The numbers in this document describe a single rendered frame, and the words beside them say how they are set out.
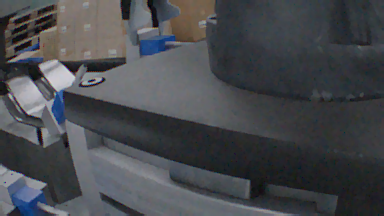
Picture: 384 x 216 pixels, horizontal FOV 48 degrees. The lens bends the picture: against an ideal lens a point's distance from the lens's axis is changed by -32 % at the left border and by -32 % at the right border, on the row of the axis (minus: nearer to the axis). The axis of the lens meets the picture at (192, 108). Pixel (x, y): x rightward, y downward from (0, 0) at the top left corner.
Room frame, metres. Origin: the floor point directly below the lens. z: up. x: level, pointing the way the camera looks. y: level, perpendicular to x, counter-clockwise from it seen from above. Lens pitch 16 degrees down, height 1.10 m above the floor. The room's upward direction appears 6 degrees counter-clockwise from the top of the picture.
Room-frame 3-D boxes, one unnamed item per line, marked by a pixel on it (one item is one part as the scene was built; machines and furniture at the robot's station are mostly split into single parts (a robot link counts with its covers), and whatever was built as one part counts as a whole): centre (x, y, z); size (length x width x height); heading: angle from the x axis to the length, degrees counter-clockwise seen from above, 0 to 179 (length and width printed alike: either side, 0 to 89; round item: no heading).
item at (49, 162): (0.87, 0.30, 0.87); 0.50 x 0.26 x 0.14; 48
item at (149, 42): (0.94, 0.04, 0.93); 0.13 x 0.05 x 0.05; 48
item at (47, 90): (0.86, 0.30, 0.92); 0.35 x 0.16 x 0.09; 48
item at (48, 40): (6.07, 1.53, 0.34); 0.63 x 0.45 x 0.40; 45
